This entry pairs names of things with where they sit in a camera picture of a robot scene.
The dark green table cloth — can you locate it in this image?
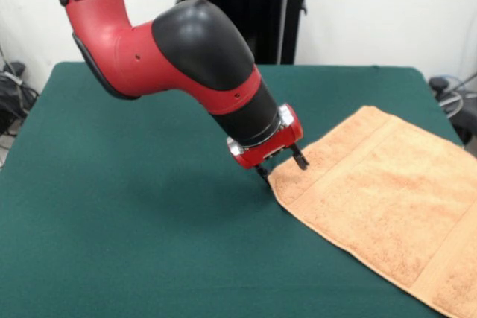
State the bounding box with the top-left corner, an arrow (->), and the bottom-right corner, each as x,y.
0,60 -> 477,318

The tan terry towel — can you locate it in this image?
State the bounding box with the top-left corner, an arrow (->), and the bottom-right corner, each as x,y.
267,105 -> 477,318

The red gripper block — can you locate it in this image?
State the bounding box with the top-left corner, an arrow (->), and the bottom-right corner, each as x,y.
226,104 -> 310,187

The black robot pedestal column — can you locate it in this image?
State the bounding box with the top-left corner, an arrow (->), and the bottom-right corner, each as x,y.
173,0 -> 326,66

